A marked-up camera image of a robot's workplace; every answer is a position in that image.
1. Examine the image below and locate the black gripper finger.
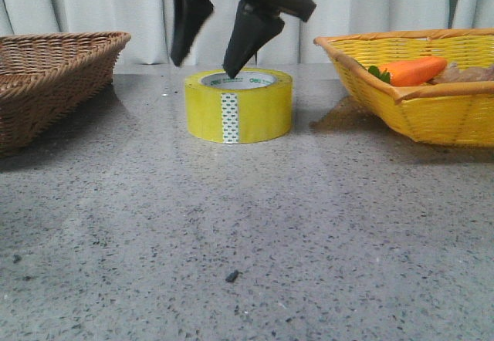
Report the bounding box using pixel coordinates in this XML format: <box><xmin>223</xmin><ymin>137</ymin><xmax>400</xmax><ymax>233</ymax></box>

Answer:
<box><xmin>171</xmin><ymin>0</ymin><xmax>214</xmax><ymax>66</ymax></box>
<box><xmin>223</xmin><ymin>0</ymin><xmax>285</xmax><ymax>78</ymax></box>

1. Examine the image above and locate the yellow tape roll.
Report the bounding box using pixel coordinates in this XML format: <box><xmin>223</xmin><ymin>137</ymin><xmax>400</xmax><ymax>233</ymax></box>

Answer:
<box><xmin>184</xmin><ymin>69</ymin><xmax>293</xmax><ymax>144</ymax></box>

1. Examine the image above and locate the white curtain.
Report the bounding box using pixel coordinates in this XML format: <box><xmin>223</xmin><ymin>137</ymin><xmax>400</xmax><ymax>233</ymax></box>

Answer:
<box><xmin>1</xmin><ymin>0</ymin><xmax>493</xmax><ymax>66</ymax></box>

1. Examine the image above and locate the brown wicker basket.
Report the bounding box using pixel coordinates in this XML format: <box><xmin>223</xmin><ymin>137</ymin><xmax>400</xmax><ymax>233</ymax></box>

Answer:
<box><xmin>1</xmin><ymin>32</ymin><xmax>131</xmax><ymax>156</ymax></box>

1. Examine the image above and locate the orange toy carrot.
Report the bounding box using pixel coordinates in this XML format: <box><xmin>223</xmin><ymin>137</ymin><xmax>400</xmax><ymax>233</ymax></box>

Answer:
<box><xmin>368</xmin><ymin>56</ymin><xmax>448</xmax><ymax>87</ymax></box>

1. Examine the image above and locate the beige ginger root toy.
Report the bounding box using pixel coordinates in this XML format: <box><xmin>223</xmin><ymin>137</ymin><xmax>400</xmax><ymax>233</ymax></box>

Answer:
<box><xmin>428</xmin><ymin>62</ymin><xmax>493</xmax><ymax>85</ymax></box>

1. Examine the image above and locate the yellow wicker basket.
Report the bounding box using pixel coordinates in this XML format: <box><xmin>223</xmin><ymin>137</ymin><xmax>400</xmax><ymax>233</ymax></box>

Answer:
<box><xmin>314</xmin><ymin>28</ymin><xmax>493</xmax><ymax>147</ymax></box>

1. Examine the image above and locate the small black debris piece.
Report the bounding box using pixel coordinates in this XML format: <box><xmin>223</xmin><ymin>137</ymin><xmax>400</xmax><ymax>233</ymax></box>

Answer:
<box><xmin>225</xmin><ymin>270</ymin><xmax>239</xmax><ymax>283</ymax></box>

